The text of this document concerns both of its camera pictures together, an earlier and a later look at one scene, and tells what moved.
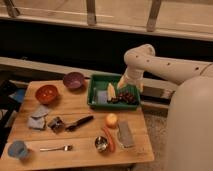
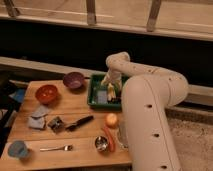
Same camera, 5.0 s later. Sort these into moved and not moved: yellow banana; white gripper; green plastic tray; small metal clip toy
Moved: white gripper
Not moved: green plastic tray; yellow banana; small metal clip toy
